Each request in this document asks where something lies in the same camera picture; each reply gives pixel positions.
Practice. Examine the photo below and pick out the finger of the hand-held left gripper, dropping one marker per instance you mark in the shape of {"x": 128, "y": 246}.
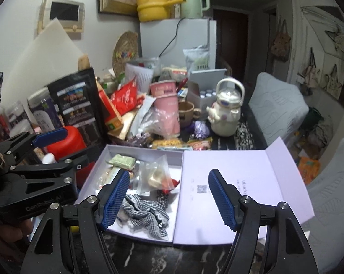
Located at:
{"x": 46, "y": 169}
{"x": 50, "y": 136}

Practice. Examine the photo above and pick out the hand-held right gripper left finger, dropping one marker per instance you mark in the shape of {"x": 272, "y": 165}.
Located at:
{"x": 115, "y": 199}

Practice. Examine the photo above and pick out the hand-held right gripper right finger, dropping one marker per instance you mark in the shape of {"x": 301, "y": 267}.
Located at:
{"x": 222, "y": 197}

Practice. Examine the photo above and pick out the lavender gift box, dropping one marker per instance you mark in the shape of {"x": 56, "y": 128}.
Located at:
{"x": 246, "y": 182}

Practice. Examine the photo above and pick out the lace-trimmed gingham scrunchie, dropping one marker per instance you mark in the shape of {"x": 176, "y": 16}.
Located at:
{"x": 143, "y": 215}

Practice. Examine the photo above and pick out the green packet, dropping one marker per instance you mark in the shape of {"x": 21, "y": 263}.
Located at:
{"x": 122, "y": 160}

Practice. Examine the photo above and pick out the dark gingham scrunchie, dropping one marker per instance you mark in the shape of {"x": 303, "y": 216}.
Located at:
{"x": 162, "y": 201}

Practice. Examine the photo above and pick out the clear plastic bag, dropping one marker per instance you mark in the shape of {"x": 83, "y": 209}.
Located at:
{"x": 155, "y": 174}

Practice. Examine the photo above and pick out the small red snack packet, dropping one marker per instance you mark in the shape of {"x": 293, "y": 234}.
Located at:
{"x": 173, "y": 184}

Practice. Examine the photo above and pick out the blue tablet tube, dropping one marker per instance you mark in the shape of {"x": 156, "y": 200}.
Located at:
{"x": 49, "y": 158}

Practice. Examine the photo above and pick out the red cylinder container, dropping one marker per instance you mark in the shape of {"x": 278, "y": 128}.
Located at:
{"x": 70, "y": 144}

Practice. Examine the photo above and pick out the clear plastic jar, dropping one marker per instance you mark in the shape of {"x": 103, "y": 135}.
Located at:
{"x": 16, "y": 115}

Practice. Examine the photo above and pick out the black stand-up pouch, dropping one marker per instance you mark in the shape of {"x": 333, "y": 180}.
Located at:
{"x": 75, "y": 102}

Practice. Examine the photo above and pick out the colourful snack packet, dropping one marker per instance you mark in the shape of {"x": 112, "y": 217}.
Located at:
{"x": 199, "y": 144}

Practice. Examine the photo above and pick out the black white patterned cloth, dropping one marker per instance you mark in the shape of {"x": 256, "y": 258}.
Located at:
{"x": 243, "y": 135}

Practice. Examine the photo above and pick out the orange green carton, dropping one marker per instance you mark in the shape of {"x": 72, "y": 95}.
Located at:
{"x": 110, "y": 108}

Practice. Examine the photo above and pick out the purple wrapped item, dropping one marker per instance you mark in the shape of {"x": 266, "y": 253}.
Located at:
{"x": 202, "y": 129}

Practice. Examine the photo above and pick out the yellow snack packet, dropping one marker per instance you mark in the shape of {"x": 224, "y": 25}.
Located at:
{"x": 167, "y": 143}

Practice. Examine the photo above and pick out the white foam board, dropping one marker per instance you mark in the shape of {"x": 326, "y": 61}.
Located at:
{"x": 43, "y": 60}

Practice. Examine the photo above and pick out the red snack bag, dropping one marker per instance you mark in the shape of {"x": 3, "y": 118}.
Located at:
{"x": 126, "y": 97}

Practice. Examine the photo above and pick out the cream bear water bottle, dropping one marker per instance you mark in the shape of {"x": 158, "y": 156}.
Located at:
{"x": 226, "y": 111}

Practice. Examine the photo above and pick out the brown mug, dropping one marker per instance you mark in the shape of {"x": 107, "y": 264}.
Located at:
{"x": 187, "y": 112}

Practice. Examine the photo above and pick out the orange plastic bag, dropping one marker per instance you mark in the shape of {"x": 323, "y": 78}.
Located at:
{"x": 309, "y": 167}

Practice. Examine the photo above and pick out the pink tumbler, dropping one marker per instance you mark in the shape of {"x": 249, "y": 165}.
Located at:
{"x": 167, "y": 114}

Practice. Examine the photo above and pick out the white ribbed cup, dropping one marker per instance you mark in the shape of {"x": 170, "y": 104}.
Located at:
{"x": 142, "y": 77}

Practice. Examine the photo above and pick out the light blue covered chair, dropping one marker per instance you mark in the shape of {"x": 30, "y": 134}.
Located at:
{"x": 331, "y": 191}
{"x": 277, "y": 102}

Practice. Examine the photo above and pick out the grey box of small bottles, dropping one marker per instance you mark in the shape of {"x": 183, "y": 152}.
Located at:
{"x": 206, "y": 85}

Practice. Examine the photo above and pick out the round woven mat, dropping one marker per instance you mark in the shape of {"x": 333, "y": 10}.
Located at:
{"x": 126, "y": 51}

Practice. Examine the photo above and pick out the dark green bag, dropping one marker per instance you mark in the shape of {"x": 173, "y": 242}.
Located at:
{"x": 314, "y": 117}

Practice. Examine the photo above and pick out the pink paper bowl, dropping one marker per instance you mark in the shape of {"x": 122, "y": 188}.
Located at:
{"x": 163, "y": 87}

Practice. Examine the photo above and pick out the green white pouch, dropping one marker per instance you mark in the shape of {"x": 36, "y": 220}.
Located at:
{"x": 197, "y": 58}

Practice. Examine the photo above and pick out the white mini fridge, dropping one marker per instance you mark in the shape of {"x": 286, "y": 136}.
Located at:
{"x": 155, "y": 40}

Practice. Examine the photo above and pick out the canvas tote bag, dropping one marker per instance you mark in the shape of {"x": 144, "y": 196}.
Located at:
{"x": 310, "y": 74}
{"x": 336, "y": 81}

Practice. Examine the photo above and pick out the dark wooden door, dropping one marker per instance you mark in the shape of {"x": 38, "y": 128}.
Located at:
{"x": 232, "y": 42}

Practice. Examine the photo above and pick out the brown bear bag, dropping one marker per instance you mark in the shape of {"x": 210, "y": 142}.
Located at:
{"x": 281, "y": 42}

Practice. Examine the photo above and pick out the yellow enamel pot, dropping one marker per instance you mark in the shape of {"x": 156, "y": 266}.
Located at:
{"x": 156, "y": 7}

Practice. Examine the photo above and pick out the white house-shaped cabinet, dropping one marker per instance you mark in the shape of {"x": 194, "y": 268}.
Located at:
{"x": 317, "y": 34}

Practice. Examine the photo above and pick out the green electric kettle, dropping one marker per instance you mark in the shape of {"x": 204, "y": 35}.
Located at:
{"x": 193, "y": 2}

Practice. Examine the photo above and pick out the wall intercom panel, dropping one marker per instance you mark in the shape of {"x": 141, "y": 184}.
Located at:
{"x": 63, "y": 12}

